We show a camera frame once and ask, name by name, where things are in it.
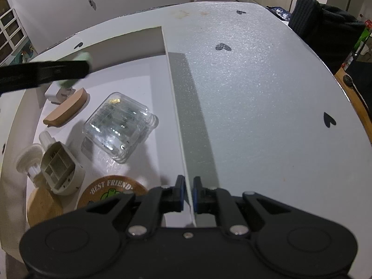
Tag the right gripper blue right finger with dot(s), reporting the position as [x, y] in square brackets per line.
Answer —
[219, 203]

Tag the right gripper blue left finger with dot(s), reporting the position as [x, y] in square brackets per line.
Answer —
[154, 205]

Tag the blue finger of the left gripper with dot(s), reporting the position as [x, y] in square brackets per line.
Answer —
[29, 75]

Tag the white usb wall charger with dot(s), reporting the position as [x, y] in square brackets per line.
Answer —
[57, 94]

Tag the green elephant round coaster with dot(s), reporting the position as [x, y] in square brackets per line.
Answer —
[107, 186]

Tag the half round wooden coaster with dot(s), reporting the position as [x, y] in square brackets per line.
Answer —
[66, 110]

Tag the mint green round lid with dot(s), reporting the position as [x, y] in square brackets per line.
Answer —
[75, 70]

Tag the clear plastic ribbed container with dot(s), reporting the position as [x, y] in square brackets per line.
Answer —
[119, 125]

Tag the white shallow cardboard box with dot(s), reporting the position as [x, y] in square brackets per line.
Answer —
[135, 64]

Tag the white plastic suction hook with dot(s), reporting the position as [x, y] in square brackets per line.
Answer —
[50, 163]

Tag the round plain wooden coaster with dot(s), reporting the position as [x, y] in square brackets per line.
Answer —
[42, 205]

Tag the white dark drawer cabinet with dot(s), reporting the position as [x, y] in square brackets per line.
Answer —
[12, 31]

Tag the black fabric chair back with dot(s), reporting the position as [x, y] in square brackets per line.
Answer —
[329, 31]

